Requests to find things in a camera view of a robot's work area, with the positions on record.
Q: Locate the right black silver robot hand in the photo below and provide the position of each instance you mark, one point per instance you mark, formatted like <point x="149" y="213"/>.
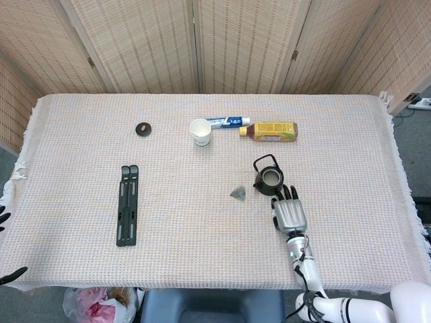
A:
<point x="291" y="215"/>

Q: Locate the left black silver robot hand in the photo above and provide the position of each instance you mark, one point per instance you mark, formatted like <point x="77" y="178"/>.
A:
<point x="4" y="217"/>

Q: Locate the grey pyramid tea bag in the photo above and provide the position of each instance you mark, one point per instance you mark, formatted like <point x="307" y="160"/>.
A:
<point x="238" y="193"/>

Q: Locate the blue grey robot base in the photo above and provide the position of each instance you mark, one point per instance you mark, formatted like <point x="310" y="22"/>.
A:
<point x="212" y="306"/>

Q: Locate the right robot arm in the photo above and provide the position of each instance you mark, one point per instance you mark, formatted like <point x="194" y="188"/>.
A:
<point x="311" y="269"/>

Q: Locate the black cast iron teapot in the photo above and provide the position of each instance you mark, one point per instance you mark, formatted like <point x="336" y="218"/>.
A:
<point x="266" y="188"/>

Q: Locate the yellow label tea bottle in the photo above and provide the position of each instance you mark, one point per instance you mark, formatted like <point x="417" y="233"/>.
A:
<point x="272" y="132"/>

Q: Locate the white plastic bag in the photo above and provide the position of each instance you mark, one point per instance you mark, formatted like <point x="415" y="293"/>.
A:
<point x="75" y="303"/>

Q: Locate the pink plastic bag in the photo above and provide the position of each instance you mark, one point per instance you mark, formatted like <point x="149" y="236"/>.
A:
<point x="97" y="307"/>

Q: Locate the small black round lid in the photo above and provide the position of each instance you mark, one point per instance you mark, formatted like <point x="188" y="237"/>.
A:
<point x="143" y="129"/>

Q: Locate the pale woven tablecloth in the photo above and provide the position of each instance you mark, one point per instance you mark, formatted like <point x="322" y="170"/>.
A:
<point x="202" y="218"/>

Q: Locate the woven folding screen panel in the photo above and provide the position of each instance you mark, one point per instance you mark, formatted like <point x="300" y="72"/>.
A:
<point x="37" y="43"/>
<point x="336" y="43"/>
<point x="141" y="43"/>
<point x="13" y="107"/>
<point x="246" y="43"/>
<point x="407" y="50"/>

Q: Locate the blue white toothpaste tube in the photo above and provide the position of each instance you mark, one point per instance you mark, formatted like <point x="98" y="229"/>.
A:
<point x="229" y="121"/>

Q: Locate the white paper cup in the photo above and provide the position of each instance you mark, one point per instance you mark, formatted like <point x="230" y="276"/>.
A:
<point x="200" y="133"/>

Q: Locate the black folded laptop stand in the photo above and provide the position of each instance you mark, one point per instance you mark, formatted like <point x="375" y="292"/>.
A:
<point x="127" y="215"/>

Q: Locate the brass screen hinge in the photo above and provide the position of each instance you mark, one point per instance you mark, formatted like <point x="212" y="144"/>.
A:
<point x="90" y="62"/>
<point x="295" y="55"/>

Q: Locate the white power strip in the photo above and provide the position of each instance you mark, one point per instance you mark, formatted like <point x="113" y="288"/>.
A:
<point x="422" y="103"/>

